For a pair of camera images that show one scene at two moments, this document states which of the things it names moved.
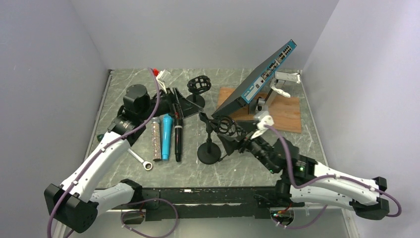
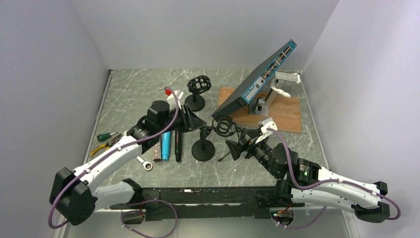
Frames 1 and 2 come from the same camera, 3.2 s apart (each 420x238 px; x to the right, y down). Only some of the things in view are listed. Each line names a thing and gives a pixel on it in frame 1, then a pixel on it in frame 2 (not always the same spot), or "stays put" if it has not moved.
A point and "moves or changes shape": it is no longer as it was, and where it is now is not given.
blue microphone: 167,129 stays put
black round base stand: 198,85 stays put
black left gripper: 187,108 to 190,121
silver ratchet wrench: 144,162 stays put
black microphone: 178,131 stays put
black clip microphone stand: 209,153 moves or changes shape
